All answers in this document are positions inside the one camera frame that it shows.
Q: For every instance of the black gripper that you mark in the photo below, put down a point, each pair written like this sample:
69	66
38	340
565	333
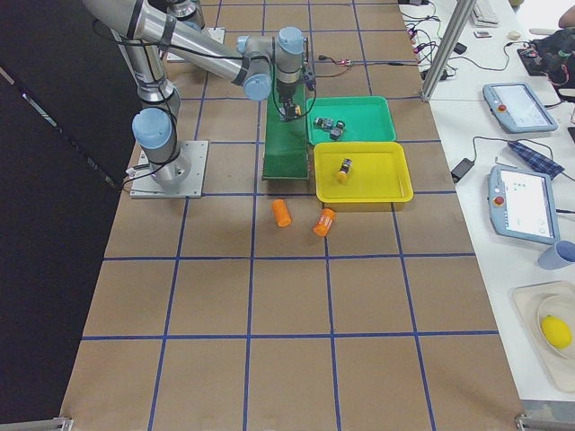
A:
287	94

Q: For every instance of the green push button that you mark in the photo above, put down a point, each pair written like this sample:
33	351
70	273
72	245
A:
323	123
337	130

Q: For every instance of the plain orange cylinder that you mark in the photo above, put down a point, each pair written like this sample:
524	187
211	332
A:
281	213

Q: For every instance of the orange 4680 battery cylinder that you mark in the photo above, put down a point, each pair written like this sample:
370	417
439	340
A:
324	222

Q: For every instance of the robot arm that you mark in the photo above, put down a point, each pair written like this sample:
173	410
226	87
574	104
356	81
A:
248	66

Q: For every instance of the green conveyor belt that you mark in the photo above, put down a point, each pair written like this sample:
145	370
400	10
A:
285	149

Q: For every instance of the green plastic tray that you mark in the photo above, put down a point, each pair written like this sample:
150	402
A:
366	119

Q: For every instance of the yellow plastic tray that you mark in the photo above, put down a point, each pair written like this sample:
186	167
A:
379	173

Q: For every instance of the black power adapter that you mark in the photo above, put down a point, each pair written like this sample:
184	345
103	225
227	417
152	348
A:
461	169

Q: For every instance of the teach pendant far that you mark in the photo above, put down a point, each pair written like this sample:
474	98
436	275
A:
517	108

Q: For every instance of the teach pendant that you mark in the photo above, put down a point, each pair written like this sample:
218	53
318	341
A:
517	108
521	205

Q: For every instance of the teach pendant near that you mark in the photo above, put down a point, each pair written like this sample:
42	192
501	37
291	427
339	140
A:
521	205

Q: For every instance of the blue checked cloth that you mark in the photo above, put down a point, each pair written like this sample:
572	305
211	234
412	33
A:
536	161

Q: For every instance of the blue cup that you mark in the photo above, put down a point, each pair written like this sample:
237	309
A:
558	256

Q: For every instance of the beige tray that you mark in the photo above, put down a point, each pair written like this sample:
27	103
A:
527	300

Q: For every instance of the white bowl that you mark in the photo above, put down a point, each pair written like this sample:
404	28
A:
555	316

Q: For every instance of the yellow lemon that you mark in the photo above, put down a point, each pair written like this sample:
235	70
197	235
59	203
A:
556	332

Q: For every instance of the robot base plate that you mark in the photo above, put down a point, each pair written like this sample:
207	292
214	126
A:
218	34
182	178

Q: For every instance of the aluminium frame post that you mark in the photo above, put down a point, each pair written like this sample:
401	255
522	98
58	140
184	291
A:
454	29

